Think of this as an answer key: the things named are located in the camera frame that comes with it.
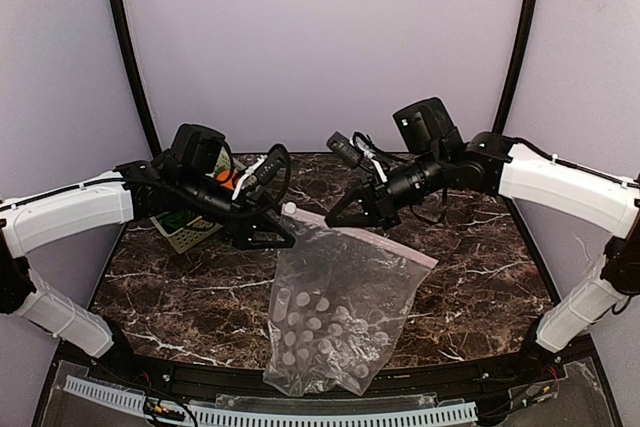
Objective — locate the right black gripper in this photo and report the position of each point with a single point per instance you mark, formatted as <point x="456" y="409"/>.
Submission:
<point x="378" y="198"/>

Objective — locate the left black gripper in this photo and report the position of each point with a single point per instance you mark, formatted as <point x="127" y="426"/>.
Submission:
<point x="245" y="217"/>

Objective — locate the clear zip top bag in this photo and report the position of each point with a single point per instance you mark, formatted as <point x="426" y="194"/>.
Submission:
<point x="338" y="304"/>

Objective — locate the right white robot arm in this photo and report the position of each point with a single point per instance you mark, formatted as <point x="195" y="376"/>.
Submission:
<point x="499" y="166"/>

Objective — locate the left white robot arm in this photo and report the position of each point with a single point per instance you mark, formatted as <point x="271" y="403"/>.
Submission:
<point x="131" y="191"/>

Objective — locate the orange fruit toy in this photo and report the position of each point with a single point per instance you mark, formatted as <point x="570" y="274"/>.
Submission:
<point x="227" y="179"/>

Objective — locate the beige perforated plastic basket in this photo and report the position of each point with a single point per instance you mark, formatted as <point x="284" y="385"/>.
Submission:
<point x="199" y="229"/>

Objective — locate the green leafy vegetable toy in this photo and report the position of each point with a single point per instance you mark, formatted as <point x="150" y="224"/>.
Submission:
<point x="174" y="221"/>

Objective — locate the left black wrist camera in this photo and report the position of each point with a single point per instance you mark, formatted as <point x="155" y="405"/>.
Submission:
<point x="264" y="170"/>

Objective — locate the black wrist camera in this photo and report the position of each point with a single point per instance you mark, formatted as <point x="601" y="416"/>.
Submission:
<point x="357" y="151"/>
<point x="264" y="170"/>

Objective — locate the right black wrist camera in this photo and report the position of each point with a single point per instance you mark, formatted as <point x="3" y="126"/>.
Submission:
<point x="357" y="151"/>

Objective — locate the white slotted cable duct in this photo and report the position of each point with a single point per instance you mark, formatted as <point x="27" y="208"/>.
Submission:
<point x="255" y="411"/>

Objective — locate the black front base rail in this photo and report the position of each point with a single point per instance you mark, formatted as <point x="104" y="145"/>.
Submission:
<point x="571" y="391"/>

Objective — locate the left black frame post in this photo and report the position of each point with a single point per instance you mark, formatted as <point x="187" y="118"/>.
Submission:
<point x="128" y="55"/>

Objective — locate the black frame post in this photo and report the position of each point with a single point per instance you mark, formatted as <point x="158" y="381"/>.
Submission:
<point x="128" y="55"/>
<point x="520" y="43"/>

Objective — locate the right black frame post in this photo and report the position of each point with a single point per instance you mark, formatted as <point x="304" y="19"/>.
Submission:
<point x="520" y="43"/>

